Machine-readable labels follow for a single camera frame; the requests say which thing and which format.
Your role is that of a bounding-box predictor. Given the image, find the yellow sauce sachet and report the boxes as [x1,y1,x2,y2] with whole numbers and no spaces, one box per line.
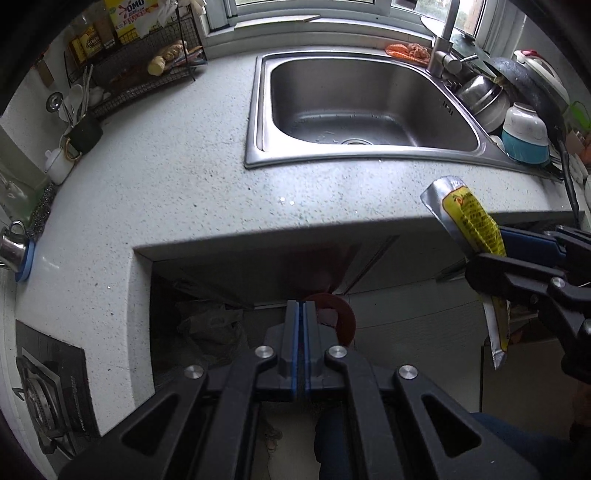
[420,176,512,370]

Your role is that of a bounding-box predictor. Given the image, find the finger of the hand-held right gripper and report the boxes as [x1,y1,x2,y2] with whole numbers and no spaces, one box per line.
[465,253,591,384]
[496,224,591,268]

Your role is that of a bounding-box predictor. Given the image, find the white spatula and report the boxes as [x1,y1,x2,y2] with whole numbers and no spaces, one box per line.
[65,83,105,121]

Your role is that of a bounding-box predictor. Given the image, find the gas stove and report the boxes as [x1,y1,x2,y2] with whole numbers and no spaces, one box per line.
[14,320,100,455]

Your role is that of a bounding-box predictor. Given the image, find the blue and white bowl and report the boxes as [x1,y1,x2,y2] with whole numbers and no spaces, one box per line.
[501,102,551,166]

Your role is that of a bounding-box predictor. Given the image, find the steel faucet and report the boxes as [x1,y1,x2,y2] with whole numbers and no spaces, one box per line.
[420,0,478,79]

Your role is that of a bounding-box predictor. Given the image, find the crumpled plastic floor bag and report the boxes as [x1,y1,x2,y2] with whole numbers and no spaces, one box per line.
[178,302,245,365]

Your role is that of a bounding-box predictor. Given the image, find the large yellow box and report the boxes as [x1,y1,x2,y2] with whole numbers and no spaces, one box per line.
[104,0,160,38]

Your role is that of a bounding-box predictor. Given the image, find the window frame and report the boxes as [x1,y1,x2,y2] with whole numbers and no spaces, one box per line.
[203,0,509,51]

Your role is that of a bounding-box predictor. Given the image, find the blue coaster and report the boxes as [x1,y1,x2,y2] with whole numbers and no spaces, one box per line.
[14,240,37,283]

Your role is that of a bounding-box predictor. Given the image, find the steel bowl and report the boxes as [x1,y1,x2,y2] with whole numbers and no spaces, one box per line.
[457,75,511,132]

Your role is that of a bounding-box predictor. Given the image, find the stainless steel sink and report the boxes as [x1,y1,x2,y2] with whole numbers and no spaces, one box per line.
[245,50,555,178]

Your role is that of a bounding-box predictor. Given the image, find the black frying pan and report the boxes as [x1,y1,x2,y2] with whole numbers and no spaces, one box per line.
[485,56,580,217]

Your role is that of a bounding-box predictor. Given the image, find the white and red kettle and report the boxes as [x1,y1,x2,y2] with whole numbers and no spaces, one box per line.
[512,48,571,107]

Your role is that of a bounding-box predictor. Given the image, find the small steel kettle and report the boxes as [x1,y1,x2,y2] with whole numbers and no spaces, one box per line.
[0,220,28,271]

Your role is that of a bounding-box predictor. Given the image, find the white lidded pot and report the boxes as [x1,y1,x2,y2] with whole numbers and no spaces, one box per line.
[44,147,75,185]

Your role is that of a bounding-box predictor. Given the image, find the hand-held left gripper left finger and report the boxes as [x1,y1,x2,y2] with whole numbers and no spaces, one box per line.
[58,300,305,480]

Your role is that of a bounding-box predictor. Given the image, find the person's blue trousers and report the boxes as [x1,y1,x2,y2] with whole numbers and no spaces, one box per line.
[314,406,578,480]

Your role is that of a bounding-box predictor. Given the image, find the glass jar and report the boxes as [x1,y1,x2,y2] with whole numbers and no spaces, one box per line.
[0,171,38,217]

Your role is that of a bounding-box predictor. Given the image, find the hanging plastic bag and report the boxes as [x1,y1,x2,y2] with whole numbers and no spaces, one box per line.
[136,0,206,38]

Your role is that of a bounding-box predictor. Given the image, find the black wire rack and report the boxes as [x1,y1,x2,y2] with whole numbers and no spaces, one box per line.
[64,9,206,121]

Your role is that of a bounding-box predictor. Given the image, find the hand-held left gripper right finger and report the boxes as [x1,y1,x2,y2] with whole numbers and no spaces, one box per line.
[302,300,541,480]

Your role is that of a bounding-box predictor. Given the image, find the ginger root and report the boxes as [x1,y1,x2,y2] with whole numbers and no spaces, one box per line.
[148,41,189,77]

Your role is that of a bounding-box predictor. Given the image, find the red plastic bin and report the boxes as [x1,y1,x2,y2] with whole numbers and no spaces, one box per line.
[305,293,357,347]

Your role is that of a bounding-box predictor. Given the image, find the orange cloth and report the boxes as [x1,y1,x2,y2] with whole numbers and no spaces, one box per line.
[385,42,432,63]

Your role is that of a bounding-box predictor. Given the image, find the steel wool scrubber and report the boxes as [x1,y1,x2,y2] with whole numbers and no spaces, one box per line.
[28,182,58,241]

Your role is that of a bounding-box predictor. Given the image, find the steel cabinet door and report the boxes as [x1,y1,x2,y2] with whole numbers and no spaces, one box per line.
[332,210,561,296]
[152,235,398,310]

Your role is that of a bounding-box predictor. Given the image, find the wooden chopsticks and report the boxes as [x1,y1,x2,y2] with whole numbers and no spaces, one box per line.
[82,65,95,116]

